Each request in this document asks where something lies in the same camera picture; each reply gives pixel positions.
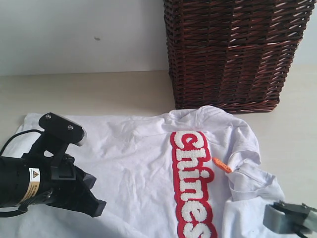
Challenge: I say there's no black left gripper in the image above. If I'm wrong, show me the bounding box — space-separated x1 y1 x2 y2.
23 133 106 217

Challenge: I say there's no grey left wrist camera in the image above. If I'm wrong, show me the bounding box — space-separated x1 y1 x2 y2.
39 112 87 147

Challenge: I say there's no dark brown wicker basket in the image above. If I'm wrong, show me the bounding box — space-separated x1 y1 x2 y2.
163 0 316 114

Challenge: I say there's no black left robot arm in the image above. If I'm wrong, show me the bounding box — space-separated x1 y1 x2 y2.
0 133 106 217

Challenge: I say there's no orange t-shirt tag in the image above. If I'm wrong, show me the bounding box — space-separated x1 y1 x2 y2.
212 157 232 174

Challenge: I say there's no white t-shirt red lettering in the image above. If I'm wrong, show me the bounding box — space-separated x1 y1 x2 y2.
13 107 284 238

